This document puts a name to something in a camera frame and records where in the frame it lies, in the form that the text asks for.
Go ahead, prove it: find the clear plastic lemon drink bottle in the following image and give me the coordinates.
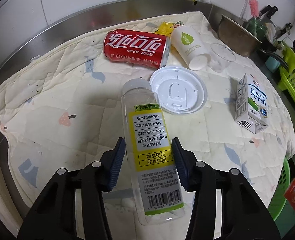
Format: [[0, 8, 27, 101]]
[[121, 79, 185, 225]]

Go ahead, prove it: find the white plastic cup lid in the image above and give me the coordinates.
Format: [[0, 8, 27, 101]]
[[150, 66, 208, 115]]

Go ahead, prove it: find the white green milk carton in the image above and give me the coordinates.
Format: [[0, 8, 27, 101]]
[[235, 74, 269, 134]]

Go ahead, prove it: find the clear plastic cup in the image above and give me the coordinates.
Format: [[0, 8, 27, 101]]
[[209, 43, 236, 73]]

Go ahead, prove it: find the red cola can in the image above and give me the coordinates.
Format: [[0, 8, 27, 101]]
[[103, 29, 171, 69]]

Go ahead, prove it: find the white paper cup green drop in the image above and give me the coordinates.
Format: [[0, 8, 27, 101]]
[[170, 25, 211, 71]]

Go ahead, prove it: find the yellow snack wrapper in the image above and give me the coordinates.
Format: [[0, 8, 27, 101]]
[[154, 22, 184, 37]]

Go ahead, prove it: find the green mesh trash basket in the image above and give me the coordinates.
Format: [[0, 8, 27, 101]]
[[268, 158, 291, 221]]

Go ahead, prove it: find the white quilted patterned cloth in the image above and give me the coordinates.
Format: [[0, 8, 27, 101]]
[[0, 11, 295, 240]]

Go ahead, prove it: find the steel pot with white lid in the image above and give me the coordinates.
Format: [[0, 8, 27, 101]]
[[217, 15, 261, 57]]

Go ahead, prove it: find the green utensil holder cup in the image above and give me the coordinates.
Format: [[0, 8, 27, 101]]
[[245, 17, 268, 42]]

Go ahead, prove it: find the pink bottle brush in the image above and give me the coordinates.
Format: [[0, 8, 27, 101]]
[[248, 0, 260, 18]]

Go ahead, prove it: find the black handled knife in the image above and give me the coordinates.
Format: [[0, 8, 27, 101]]
[[259, 5, 278, 20]]

